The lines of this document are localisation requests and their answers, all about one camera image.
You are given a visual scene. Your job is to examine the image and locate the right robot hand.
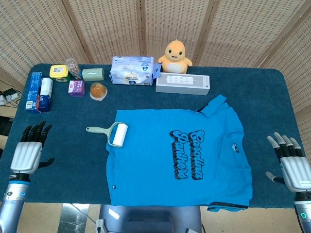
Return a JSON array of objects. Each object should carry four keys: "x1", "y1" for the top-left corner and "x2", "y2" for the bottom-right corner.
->
[{"x1": 265, "y1": 132, "x2": 311, "y2": 194}]

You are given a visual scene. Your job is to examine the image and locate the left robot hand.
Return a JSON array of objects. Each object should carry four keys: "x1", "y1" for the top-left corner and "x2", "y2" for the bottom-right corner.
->
[{"x1": 10, "y1": 120, "x2": 55, "y2": 174}]

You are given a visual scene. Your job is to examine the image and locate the pale green lint roller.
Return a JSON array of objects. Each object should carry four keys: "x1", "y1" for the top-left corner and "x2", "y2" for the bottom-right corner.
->
[{"x1": 85, "y1": 122, "x2": 129, "y2": 149}]

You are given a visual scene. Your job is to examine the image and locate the dark teal carpeted table surface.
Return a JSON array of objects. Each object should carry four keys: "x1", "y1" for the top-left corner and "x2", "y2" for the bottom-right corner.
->
[{"x1": 0, "y1": 63, "x2": 302, "y2": 209}]

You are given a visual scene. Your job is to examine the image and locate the blue toothpaste box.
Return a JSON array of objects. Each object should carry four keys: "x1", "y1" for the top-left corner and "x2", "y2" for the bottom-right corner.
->
[{"x1": 24, "y1": 71, "x2": 44, "y2": 114}]

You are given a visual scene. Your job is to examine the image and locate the white and blue bottle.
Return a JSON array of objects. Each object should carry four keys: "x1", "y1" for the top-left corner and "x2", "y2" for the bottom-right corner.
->
[{"x1": 38, "y1": 77, "x2": 54, "y2": 113}]

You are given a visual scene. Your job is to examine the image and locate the small purple carton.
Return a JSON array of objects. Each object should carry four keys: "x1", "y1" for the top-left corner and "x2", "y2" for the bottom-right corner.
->
[{"x1": 68, "y1": 80, "x2": 86, "y2": 98}]

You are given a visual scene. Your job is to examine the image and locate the yellow lidded green container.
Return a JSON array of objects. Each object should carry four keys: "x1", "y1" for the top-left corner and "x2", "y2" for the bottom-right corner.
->
[{"x1": 49, "y1": 64, "x2": 71, "y2": 83}]

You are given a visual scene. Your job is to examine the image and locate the orange jelly cup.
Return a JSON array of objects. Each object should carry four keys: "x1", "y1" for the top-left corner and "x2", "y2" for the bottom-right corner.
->
[{"x1": 89, "y1": 82, "x2": 108, "y2": 101}]

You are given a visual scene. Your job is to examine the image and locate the clear jar with sticks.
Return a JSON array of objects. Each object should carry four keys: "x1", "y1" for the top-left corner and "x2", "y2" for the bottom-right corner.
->
[{"x1": 65, "y1": 58, "x2": 83, "y2": 81}]

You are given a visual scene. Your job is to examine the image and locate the pale green oblong case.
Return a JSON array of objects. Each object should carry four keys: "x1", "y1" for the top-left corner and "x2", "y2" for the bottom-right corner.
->
[{"x1": 82, "y1": 67, "x2": 105, "y2": 82}]

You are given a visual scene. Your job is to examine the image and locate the blue printed t-shirt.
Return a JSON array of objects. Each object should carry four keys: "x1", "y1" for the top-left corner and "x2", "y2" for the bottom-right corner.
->
[{"x1": 106, "y1": 94, "x2": 254, "y2": 213}]

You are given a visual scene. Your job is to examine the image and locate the blue white tissue pack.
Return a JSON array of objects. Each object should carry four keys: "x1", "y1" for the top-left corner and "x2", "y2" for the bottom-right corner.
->
[{"x1": 109, "y1": 56, "x2": 162, "y2": 86}]

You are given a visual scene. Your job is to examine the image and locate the grey robot torso base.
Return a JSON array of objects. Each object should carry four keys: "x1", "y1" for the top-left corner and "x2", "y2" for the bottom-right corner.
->
[{"x1": 95, "y1": 204, "x2": 203, "y2": 233}]

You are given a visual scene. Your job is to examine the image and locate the grey power strip box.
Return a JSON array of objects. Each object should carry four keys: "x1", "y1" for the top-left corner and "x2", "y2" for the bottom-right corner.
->
[{"x1": 155, "y1": 74, "x2": 211, "y2": 96}]

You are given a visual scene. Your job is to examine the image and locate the wicker folding screen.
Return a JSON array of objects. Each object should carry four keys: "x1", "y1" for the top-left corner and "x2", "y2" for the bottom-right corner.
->
[{"x1": 0, "y1": 0, "x2": 311, "y2": 144}]

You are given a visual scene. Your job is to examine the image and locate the orange plush toy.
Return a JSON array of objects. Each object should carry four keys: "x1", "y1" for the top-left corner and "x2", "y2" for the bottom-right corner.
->
[{"x1": 157, "y1": 40, "x2": 193, "y2": 74}]

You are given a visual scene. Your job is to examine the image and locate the power adapters with cables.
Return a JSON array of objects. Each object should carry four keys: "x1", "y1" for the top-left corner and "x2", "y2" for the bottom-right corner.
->
[{"x1": 0, "y1": 88, "x2": 21, "y2": 107}]

